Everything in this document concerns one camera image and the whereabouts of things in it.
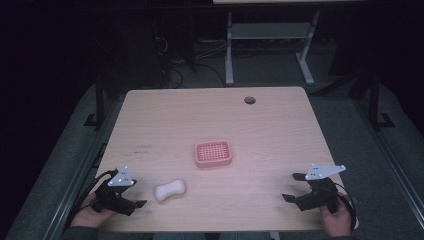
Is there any pink soap dish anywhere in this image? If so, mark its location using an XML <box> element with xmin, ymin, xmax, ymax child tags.
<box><xmin>194</xmin><ymin>139</ymin><xmax>233</xmax><ymax>169</ymax></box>

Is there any white soap bar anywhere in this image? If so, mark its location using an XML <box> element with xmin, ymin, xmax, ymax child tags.
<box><xmin>153</xmin><ymin>178</ymin><xmax>187</xmax><ymax>203</ymax></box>

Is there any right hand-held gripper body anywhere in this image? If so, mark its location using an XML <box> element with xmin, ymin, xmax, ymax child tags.
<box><xmin>294</xmin><ymin>163</ymin><xmax>347</xmax><ymax>214</ymax></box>

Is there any white metal desk frame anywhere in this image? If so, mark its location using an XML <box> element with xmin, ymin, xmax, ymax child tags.
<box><xmin>224</xmin><ymin>9</ymin><xmax>322</xmax><ymax>87</ymax></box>

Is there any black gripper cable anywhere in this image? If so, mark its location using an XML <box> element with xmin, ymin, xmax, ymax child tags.
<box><xmin>334</xmin><ymin>183</ymin><xmax>357</xmax><ymax>233</ymax></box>
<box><xmin>64</xmin><ymin>169</ymin><xmax>119</xmax><ymax>231</ymax></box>

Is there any person's right hand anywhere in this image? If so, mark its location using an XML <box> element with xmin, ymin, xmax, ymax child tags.
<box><xmin>319</xmin><ymin>196</ymin><xmax>359</xmax><ymax>238</ymax></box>

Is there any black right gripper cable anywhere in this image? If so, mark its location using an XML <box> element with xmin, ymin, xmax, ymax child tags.
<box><xmin>334</xmin><ymin>183</ymin><xmax>357</xmax><ymax>233</ymax></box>

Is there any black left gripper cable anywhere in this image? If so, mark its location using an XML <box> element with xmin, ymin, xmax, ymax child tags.
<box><xmin>64</xmin><ymin>169</ymin><xmax>119</xmax><ymax>231</ymax></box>

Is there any aluminium floor rail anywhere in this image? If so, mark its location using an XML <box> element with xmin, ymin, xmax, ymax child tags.
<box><xmin>41</xmin><ymin>98</ymin><xmax>116</xmax><ymax>240</ymax></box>
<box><xmin>351</xmin><ymin>98</ymin><xmax>424</xmax><ymax>218</ymax></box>

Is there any person's left hand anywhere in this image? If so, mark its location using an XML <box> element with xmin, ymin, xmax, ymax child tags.
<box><xmin>70</xmin><ymin>192</ymin><xmax>118</xmax><ymax>229</ymax></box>

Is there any black metal stand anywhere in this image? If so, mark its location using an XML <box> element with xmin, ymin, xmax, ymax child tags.
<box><xmin>365</xmin><ymin>70</ymin><xmax>396</xmax><ymax>132</ymax></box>
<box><xmin>83</xmin><ymin>71</ymin><xmax>108</xmax><ymax>132</ymax></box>

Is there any bundle of floor cables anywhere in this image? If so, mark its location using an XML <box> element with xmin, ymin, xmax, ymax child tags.
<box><xmin>153</xmin><ymin>34</ymin><xmax>228</xmax><ymax>89</ymax></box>

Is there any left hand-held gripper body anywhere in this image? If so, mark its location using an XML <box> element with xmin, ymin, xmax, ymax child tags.
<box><xmin>91</xmin><ymin>165</ymin><xmax>138</xmax><ymax>217</ymax></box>

